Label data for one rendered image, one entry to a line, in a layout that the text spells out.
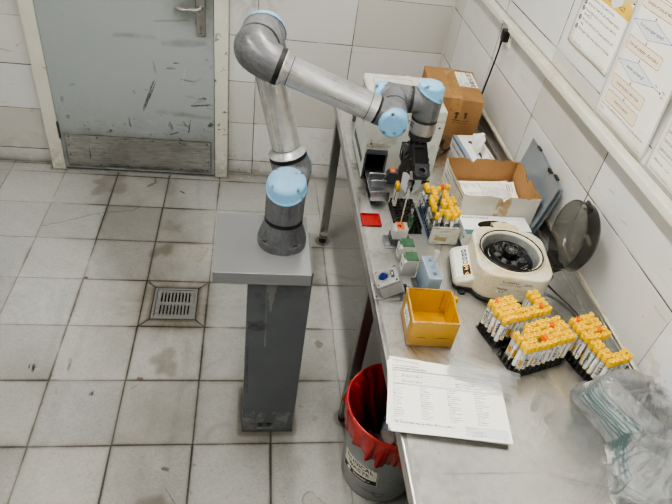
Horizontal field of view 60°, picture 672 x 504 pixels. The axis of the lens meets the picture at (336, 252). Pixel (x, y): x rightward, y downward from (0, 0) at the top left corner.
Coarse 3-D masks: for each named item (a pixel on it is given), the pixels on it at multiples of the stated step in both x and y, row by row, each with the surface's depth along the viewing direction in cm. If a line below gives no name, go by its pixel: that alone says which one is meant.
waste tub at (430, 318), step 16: (416, 288) 165; (416, 304) 169; (432, 304) 169; (448, 304) 167; (416, 320) 168; (432, 320) 169; (448, 320) 166; (416, 336) 159; (432, 336) 159; (448, 336) 159
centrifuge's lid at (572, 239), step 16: (576, 208) 180; (592, 208) 166; (560, 224) 185; (576, 224) 181; (592, 224) 165; (560, 240) 185; (576, 240) 181; (592, 240) 165; (560, 256) 183; (576, 256) 167
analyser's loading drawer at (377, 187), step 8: (368, 168) 221; (376, 168) 221; (368, 176) 216; (376, 176) 214; (368, 184) 212; (376, 184) 211; (384, 184) 211; (376, 192) 206; (384, 192) 206; (376, 200) 208; (384, 200) 209
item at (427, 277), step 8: (424, 256) 176; (432, 256) 176; (424, 264) 173; (424, 272) 173; (432, 272) 171; (440, 272) 171; (416, 280) 180; (424, 280) 173; (432, 280) 169; (440, 280) 170; (432, 288) 171
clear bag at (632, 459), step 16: (640, 432) 137; (608, 448) 142; (624, 448) 136; (640, 448) 134; (656, 448) 131; (608, 464) 140; (624, 464) 133; (640, 464) 131; (656, 464) 130; (608, 480) 137; (624, 480) 132; (640, 480) 130; (656, 480) 128; (624, 496) 131; (640, 496) 129; (656, 496) 128
